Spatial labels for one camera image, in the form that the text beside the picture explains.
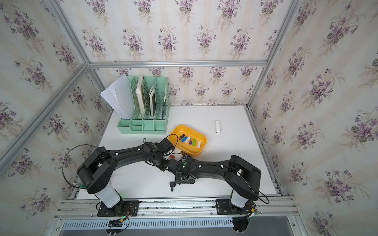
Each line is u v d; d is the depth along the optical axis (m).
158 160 0.72
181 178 0.58
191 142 0.98
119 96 0.96
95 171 0.45
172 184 0.78
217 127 1.04
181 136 1.01
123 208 0.70
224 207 0.73
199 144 0.96
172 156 0.90
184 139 1.00
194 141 0.99
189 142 0.98
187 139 0.99
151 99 1.00
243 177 0.46
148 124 1.02
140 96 0.95
